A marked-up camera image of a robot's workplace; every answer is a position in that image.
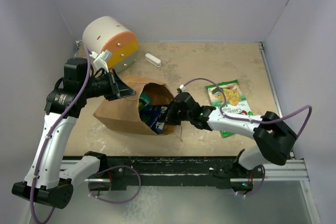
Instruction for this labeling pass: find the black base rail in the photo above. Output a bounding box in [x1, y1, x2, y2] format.
[87, 156, 264, 190]

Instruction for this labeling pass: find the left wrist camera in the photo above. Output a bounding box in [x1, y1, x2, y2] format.
[90, 50, 112, 72]

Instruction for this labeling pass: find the round toy drawer cabinet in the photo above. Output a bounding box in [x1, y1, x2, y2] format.
[82, 16, 139, 72]

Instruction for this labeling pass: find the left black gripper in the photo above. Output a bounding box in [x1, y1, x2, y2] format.
[81, 68, 136, 101]

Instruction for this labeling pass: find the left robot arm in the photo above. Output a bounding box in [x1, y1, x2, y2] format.
[12, 58, 136, 209]

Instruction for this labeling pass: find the teal snack packet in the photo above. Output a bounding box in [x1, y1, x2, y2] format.
[138, 92, 151, 111]

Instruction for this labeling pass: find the small white block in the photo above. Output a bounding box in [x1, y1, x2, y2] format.
[145, 53, 162, 67]

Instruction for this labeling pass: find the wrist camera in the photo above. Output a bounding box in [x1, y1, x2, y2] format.
[177, 84, 186, 93]
[90, 50, 112, 72]

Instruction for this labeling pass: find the blue Burts chips bag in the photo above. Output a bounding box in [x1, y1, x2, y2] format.
[139, 105, 164, 134]

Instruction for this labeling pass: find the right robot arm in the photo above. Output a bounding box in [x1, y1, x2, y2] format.
[158, 92, 298, 177]

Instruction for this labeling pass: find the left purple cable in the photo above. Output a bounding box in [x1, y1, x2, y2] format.
[28, 47, 92, 224]

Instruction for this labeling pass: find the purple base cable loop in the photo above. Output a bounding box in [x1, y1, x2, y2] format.
[87, 166, 142, 205]

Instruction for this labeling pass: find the green cassava chips bag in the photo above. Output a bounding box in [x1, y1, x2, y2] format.
[206, 80, 257, 138]

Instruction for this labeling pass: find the brown paper bag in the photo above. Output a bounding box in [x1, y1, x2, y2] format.
[93, 75, 174, 135]

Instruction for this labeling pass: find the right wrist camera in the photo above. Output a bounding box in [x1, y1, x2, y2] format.
[177, 84, 186, 93]

